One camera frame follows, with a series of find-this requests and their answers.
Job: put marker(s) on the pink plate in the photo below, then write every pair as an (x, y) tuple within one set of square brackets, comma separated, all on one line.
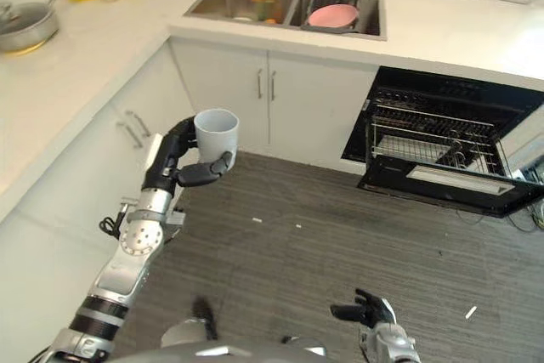
[(332, 16)]

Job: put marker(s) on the black built-in dishwasher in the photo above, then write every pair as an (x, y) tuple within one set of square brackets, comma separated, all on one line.
[(450, 91)]

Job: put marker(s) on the grey robot torso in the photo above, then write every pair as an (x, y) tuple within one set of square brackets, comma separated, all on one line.
[(191, 350)]

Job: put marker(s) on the small orange item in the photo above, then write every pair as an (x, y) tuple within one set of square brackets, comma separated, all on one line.
[(270, 20)]

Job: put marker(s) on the stainless steel double sink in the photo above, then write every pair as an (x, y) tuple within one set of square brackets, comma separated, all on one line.
[(238, 1)]

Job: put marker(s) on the white cabinet door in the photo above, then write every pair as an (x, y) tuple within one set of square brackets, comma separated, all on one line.
[(221, 91), (319, 108)]

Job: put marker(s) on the grey plastic cup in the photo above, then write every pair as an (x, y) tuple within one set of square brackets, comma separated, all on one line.
[(217, 135)]

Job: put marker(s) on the dark sink drain tray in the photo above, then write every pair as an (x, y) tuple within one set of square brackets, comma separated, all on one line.
[(363, 14)]

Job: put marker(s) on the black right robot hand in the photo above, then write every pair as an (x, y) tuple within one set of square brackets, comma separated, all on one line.
[(372, 312)]

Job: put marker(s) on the white appliance panel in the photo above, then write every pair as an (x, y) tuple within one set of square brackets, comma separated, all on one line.
[(527, 142)]

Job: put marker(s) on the small white dish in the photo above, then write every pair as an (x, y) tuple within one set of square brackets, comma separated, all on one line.
[(242, 19)]

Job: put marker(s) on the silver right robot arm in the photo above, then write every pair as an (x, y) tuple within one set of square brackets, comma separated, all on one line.
[(389, 344)]

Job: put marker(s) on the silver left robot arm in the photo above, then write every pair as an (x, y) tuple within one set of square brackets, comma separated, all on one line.
[(127, 261)]

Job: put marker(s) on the black dishwasher door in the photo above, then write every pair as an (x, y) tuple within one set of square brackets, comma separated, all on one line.
[(446, 191)]

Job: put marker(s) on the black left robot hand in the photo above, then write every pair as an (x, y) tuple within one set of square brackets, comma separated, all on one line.
[(159, 163)]

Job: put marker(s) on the steel frying pan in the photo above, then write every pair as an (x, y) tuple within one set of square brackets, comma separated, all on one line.
[(30, 25)]

